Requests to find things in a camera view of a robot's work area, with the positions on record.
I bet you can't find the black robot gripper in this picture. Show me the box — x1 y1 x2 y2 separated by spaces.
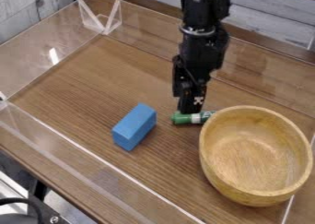
172 26 228 114

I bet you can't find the green whiteboard marker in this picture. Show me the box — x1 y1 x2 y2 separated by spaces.
170 111 215 124

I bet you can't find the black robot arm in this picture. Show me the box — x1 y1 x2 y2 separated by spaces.
172 0 229 114

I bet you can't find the brown wooden bowl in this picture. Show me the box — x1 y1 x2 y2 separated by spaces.
199 105 313 206

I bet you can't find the blue rectangular block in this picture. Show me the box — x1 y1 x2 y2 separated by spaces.
112 103 156 151

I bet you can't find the clear acrylic corner bracket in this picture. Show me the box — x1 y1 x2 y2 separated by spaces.
77 0 121 35

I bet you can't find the black metal table frame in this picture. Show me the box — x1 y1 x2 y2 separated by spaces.
0 151 70 224

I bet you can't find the black cable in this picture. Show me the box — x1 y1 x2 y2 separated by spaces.
0 195 45 224

